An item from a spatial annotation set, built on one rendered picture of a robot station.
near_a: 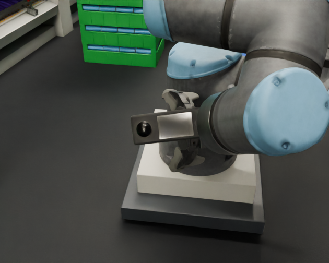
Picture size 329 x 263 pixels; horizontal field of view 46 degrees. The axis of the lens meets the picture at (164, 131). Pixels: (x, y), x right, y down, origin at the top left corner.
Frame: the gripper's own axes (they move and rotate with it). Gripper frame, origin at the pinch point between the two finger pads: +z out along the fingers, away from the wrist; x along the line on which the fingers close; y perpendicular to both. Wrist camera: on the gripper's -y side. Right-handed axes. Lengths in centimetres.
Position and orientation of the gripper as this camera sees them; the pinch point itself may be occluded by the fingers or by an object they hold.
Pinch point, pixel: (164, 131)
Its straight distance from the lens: 74.4
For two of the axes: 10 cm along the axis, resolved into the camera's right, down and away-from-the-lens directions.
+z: -3.3, 0.5, 9.4
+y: 9.4, -0.8, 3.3
